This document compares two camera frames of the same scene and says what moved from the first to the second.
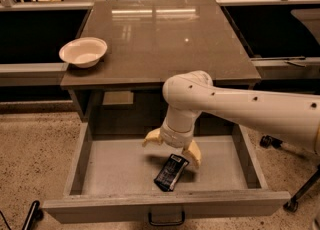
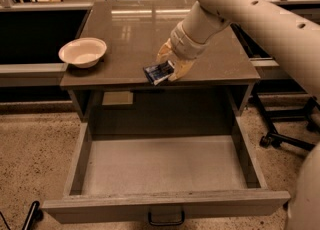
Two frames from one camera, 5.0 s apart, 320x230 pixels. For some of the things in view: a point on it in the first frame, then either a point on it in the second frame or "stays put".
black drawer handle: (165, 223) stays put
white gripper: (175, 137) → (186, 45)
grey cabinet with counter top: (148, 41) stays put
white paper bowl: (84, 52) stays put
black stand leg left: (34, 217) stays put
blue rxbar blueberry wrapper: (171, 172) → (157, 72)
